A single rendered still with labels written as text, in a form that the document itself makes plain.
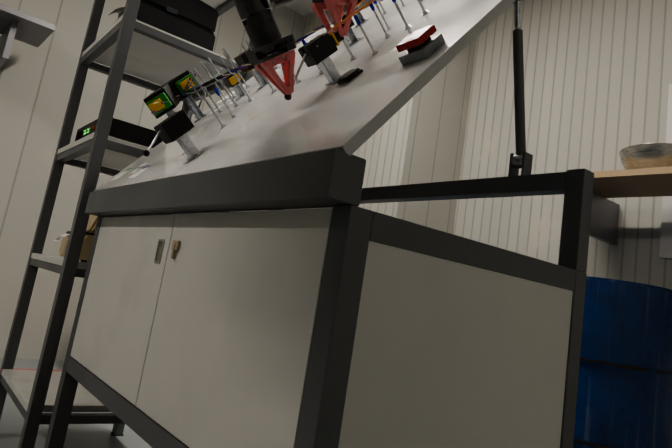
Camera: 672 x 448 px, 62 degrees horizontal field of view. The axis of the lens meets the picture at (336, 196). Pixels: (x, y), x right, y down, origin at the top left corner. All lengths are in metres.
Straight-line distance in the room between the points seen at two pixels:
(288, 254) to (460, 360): 0.31
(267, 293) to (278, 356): 0.10
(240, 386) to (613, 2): 3.41
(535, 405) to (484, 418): 0.14
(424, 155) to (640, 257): 1.40
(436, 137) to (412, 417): 3.12
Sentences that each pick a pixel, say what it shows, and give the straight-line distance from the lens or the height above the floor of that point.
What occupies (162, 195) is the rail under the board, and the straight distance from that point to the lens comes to 1.22.
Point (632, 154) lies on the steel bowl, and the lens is 2.88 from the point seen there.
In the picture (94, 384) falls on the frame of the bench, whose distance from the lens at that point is 1.53.
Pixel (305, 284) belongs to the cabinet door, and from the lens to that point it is 0.78.
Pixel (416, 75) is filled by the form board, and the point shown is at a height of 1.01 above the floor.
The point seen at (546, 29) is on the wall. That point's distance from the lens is 4.06.
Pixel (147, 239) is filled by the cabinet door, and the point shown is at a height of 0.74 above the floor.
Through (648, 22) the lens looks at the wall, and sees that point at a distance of 3.74.
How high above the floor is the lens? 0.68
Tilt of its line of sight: 10 degrees up
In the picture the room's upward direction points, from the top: 9 degrees clockwise
